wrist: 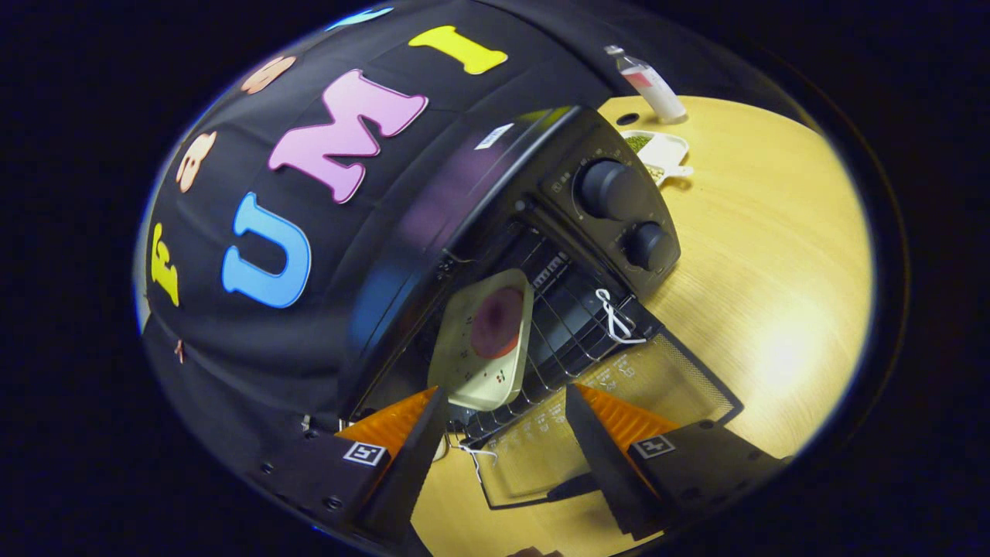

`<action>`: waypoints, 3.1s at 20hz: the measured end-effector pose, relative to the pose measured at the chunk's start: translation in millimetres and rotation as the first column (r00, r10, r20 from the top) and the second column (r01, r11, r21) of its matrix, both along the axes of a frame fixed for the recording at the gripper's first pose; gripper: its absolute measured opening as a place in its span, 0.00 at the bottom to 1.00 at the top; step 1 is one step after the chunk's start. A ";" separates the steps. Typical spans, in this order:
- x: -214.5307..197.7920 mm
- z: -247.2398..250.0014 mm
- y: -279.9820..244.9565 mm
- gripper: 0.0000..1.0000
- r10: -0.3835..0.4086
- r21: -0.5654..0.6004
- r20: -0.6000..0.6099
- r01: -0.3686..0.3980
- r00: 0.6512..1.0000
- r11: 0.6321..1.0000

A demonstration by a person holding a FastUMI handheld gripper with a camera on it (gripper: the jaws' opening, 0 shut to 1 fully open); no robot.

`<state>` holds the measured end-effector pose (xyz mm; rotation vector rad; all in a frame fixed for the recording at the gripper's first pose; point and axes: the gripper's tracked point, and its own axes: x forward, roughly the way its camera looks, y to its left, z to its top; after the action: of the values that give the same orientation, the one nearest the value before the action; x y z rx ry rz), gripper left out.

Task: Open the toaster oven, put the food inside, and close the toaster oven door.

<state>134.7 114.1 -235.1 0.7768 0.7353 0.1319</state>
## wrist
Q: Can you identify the white divided bean dish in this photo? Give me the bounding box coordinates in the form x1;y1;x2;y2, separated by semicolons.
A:
621;129;695;188

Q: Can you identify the pink round ham slice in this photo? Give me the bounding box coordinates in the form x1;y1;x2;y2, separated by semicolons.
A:
470;287;525;360

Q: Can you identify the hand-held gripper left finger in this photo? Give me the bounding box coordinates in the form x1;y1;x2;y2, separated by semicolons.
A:
259;385;451;542

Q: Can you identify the white square plate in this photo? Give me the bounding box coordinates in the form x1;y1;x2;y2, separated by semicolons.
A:
428;268;534;412

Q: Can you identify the clear plastic bottle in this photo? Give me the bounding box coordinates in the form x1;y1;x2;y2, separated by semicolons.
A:
604;44;688;125

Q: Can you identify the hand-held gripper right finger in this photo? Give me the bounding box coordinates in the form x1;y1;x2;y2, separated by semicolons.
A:
565;383;790;541

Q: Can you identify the black toaster oven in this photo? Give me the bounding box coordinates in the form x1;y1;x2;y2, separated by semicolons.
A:
338;104;743;511

